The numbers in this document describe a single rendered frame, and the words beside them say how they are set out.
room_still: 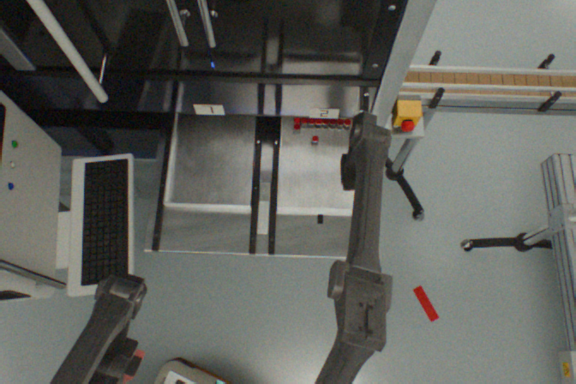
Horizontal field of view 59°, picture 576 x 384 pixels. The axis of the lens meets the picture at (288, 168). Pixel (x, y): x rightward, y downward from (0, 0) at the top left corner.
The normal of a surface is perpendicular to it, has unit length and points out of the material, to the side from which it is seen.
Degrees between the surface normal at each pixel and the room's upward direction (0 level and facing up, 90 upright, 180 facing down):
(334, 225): 0
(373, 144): 22
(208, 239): 0
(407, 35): 90
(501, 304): 0
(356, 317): 28
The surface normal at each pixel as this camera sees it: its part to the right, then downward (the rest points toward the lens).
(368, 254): 0.29, -0.54
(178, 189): 0.00, -0.36
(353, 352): 0.00, 0.40
